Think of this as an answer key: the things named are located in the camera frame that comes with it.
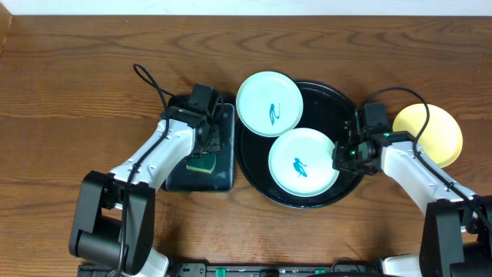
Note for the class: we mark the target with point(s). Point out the yellow plate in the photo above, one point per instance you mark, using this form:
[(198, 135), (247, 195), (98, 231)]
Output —
[(442, 138)]

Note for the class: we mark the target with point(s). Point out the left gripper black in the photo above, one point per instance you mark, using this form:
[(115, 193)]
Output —
[(210, 140)]

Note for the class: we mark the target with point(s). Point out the pale green plate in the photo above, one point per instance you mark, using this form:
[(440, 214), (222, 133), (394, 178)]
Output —
[(269, 104), (301, 162)]

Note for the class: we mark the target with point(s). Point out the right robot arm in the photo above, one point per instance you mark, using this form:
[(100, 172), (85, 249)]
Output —
[(456, 238)]

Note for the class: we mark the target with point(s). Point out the green yellow sponge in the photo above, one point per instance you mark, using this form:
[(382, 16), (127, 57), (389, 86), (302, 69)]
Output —
[(203, 163)]

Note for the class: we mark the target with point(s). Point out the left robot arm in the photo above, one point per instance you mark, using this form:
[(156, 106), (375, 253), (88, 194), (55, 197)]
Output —
[(115, 213)]

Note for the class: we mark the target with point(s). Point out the black rectangular water tray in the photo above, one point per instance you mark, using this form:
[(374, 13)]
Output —
[(222, 178)]

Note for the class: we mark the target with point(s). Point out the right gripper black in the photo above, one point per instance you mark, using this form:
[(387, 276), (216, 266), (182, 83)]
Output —
[(339, 161)]

